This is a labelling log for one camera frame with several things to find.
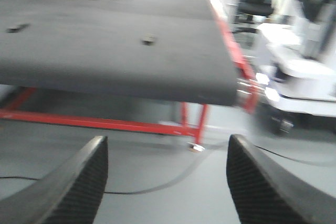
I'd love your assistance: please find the brake pad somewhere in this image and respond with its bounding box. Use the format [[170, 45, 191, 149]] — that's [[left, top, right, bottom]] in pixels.
[[6, 23, 30, 33], [141, 34, 157, 46]]

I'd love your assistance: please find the dark conveyor belt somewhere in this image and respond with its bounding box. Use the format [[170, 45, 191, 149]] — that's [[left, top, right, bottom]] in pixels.
[[1, 0, 238, 106]]

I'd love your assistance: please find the black floor cable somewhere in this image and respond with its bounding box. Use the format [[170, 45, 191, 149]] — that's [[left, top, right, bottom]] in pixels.
[[0, 140, 336, 195]]

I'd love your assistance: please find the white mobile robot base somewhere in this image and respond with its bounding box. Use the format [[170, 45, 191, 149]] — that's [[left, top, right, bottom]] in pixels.
[[255, 23, 335, 134]]

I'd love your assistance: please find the red metal conveyor frame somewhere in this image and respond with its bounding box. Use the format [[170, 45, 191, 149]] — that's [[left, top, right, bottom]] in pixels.
[[1, 7, 259, 145]]

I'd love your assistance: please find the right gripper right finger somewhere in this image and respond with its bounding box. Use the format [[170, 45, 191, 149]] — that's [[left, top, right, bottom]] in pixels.
[[226, 134, 335, 223]]

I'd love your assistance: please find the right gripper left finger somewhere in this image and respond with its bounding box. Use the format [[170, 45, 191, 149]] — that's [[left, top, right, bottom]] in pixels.
[[1, 136, 108, 223]]

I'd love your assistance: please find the black office chair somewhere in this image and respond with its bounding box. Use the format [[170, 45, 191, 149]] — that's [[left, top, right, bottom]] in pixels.
[[232, 0, 274, 34]]

